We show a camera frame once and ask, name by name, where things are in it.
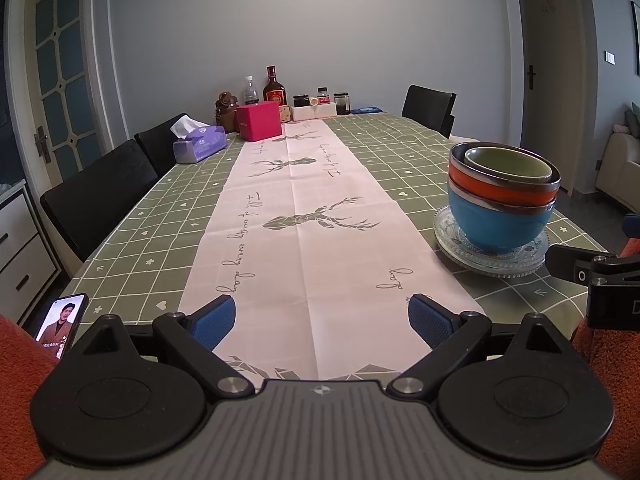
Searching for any green checked tablecloth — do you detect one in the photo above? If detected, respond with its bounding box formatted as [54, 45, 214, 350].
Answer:
[75, 110, 608, 386]

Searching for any white cabinet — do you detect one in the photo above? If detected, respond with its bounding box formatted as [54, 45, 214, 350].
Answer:
[0, 180, 63, 326]

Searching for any green ceramic bowl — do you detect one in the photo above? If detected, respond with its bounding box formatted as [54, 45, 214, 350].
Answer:
[463, 145, 554, 183]

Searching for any orange steel bowl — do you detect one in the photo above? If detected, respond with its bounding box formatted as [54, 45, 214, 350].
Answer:
[447, 142, 562, 208]

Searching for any brown liquor bottle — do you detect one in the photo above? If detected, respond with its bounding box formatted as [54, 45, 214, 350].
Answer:
[263, 65, 288, 107]

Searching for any brown figurine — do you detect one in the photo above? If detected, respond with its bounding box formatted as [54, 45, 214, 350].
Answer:
[215, 91, 240, 133]

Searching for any pink box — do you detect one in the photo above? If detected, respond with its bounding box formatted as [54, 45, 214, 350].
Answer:
[236, 101, 283, 142]

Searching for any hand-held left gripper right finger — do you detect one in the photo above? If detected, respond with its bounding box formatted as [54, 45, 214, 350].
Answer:
[387, 294, 571, 401]

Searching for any orange fleece clothing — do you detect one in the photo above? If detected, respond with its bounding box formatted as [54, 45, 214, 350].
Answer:
[0, 312, 63, 480]

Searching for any smartphone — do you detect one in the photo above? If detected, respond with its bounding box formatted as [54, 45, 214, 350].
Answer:
[36, 292, 90, 359]

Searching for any pink table runner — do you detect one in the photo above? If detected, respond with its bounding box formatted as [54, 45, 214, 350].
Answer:
[177, 119, 488, 381]

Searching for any purple tissue box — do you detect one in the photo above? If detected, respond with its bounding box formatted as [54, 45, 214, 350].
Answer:
[170, 115, 228, 164]

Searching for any metal door handle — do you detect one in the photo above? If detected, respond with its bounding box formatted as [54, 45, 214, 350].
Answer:
[34, 126, 53, 163]

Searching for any black chair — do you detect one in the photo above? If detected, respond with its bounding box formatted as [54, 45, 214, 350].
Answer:
[401, 85, 457, 138]
[135, 112, 191, 177]
[40, 139, 160, 263]

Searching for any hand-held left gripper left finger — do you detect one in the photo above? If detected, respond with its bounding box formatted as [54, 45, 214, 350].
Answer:
[75, 295, 254, 401]

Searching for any white door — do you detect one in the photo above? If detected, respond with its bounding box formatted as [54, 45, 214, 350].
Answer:
[515, 0, 588, 196]

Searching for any glass pane door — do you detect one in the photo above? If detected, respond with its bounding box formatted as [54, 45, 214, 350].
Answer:
[5, 0, 118, 186]

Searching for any large glass plate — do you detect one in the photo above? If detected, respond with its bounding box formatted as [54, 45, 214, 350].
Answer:
[433, 205, 551, 278]

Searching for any blue steel bowl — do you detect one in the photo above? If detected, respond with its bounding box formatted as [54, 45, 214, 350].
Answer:
[446, 180, 557, 255]

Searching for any beige sofa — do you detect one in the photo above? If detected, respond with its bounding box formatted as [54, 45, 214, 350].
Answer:
[597, 130, 640, 216]

